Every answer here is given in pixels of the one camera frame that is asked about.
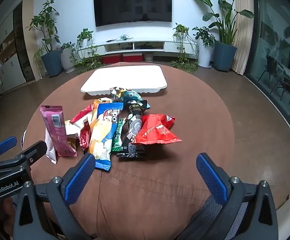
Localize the trailing plant on cabinet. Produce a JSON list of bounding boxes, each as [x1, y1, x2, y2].
[[171, 23, 199, 72]]

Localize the large-leaf plant in blue pot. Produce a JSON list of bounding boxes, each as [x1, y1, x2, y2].
[[190, 0, 255, 72]]

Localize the red storage box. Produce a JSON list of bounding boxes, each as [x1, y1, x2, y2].
[[122, 53, 143, 62], [101, 54, 122, 64]]

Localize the white television cabinet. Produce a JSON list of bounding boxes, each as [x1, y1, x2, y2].
[[81, 38, 198, 57]]

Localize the bushy plant in white pot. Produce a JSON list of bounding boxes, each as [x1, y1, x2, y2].
[[192, 26, 216, 68]]

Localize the long white red snack packet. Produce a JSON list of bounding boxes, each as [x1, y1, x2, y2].
[[65, 104, 98, 138]]

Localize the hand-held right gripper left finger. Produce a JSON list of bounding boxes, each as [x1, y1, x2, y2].
[[12, 152, 97, 240]]

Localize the plant in ribbed white pot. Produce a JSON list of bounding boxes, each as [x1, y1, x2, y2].
[[60, 42, 77, 73]]

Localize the blue white snack packet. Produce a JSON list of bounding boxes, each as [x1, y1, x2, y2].
[[88, 102, 124, 172]]

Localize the wall-mounted black television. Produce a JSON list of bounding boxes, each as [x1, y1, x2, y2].
[[93, 0, 172, 27]]

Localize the white wall cabinet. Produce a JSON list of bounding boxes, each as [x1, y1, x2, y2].
[[0, 15, 38, 98]]

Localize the trailing pothos plant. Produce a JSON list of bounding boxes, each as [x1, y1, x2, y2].
[[74, 28, 104, 73]]

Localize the white plastic tray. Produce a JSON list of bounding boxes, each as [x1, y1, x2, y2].
[[80, 65, 168, 96]]

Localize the tall tree in blue pot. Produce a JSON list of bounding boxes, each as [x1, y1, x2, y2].
[[26, 0, 63, 78]]

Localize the teal snack packet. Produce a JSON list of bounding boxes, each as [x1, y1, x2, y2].
[[109, 87, 144, 104]]

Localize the black outdoor chair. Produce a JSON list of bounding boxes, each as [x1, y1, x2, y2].
[[258, 55, 279, 88], [273, 72, 290, 103]]

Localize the long pink snack packet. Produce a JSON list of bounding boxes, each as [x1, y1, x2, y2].
[[40, 105, 78, 157]]

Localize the beige curtain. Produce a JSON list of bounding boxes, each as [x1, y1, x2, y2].
[[231, 0, 254, 75]]

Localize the black snack packet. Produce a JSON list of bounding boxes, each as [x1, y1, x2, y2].
[[117, 100, 150, 161]]

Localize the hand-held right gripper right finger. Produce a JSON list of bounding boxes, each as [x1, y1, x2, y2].
[[196, 152, 278, 240]]

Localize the orange snack packet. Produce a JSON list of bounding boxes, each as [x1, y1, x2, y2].
[[91, 98, 113, 130]]

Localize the glass sliding door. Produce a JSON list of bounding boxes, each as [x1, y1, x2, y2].
[[245, 0, 290, 130]]

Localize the bright red snack packet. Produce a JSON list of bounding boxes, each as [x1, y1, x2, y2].
[[131, 114, 182, 145]]

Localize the green snack packet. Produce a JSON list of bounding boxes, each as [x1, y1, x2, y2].
[[111, 117, 127, 153]]

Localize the plain white snack packet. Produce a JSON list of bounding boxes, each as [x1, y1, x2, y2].
[[45, 127, 58, 165]]

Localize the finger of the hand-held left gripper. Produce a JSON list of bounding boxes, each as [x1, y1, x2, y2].
[[15, 141, 48, 165], [0, 136, 18, 165]]

